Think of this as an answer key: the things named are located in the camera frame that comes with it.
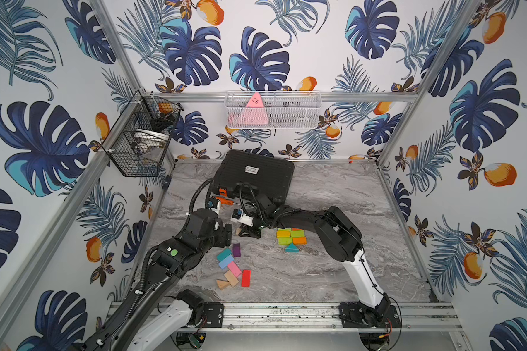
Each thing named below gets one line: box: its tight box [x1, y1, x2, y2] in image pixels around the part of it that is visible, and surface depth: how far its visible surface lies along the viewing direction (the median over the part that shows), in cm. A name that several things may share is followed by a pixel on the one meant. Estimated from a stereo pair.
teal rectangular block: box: [215, 247, 233, 263], surface depth 90 cm
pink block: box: [226, 261, 243, 278], surface depth 86 cm
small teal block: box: [285, 242, 300, 254], surface depth 91 cm
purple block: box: [232, 242, 241, 258], surface depth 91 cm
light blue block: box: [218, 254, 235, 270], surface depth 88 cm
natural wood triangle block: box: [216, 279, 230, 291], surface depth 81 cm
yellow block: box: [275, 230, 292, 238], surface depth 95 cm
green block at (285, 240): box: [278, 236, 293, 245], surface depth 92 cm
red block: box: [240, 269, 252, 288], surface depth 84 cm
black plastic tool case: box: [211, 149, 295, 205], surface depth 109 cm
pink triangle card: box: [241, 92, 269, 126], surface depth 92 cm
